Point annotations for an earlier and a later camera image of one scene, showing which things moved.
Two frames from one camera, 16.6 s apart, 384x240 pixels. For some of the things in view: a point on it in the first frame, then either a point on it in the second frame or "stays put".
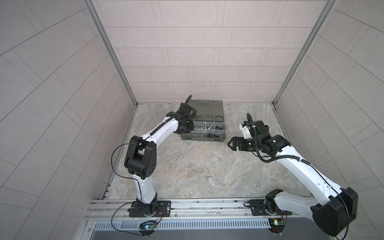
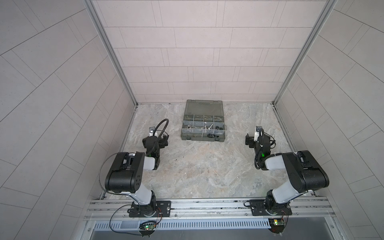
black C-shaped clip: x=212 y=135 stays put
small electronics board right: x=277 y=225 stays put
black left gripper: x=191 y=128 → x=161 y=144
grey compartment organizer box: x=209 y=123 stays put
